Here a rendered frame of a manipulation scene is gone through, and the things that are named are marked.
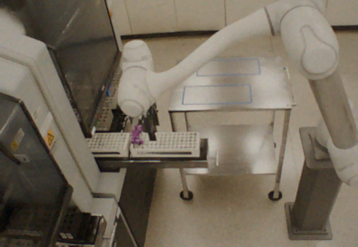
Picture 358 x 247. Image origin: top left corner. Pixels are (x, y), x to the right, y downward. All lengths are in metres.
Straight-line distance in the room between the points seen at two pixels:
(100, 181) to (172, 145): 0.37
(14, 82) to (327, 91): 0.93
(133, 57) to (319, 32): 0.59
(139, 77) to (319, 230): 1.52
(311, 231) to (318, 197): 0.36
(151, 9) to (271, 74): 2.10
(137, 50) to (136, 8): 2.59
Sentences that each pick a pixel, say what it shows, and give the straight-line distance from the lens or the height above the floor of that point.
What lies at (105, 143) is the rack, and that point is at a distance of 1.57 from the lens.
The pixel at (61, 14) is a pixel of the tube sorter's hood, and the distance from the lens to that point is 1.40.
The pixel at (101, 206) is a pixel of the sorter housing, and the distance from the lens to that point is 1.53.
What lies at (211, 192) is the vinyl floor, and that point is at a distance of 2.36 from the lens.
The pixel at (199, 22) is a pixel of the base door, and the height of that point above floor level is 0.19.
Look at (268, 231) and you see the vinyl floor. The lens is 2.22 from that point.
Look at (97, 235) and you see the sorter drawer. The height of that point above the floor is 0.80.
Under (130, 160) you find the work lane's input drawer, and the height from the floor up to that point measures 0.81.
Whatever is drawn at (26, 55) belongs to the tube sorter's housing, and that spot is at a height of 1.45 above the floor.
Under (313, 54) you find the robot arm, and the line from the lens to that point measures 0.96.
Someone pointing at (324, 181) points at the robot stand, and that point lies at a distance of 1.79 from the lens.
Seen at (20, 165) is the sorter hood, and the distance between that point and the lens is 1.04.
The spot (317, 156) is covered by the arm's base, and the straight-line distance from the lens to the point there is 1.66.
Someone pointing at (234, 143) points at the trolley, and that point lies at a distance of 2.25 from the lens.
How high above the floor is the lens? 1.96
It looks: 43 degrees down
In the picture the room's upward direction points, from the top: 9 degrees counter-clockwise
